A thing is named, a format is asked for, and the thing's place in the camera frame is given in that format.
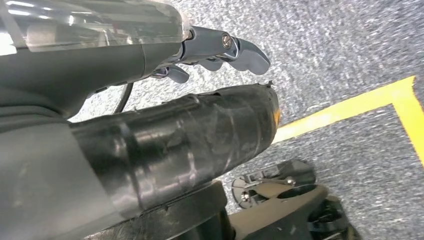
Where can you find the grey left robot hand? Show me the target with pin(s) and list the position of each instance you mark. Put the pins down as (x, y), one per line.
(165, 145)

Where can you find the black robot foot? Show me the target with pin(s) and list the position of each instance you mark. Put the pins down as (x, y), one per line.
(281, 212)

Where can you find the yellow floor tape square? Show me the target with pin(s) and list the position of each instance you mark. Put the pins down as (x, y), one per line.
(348, 109)

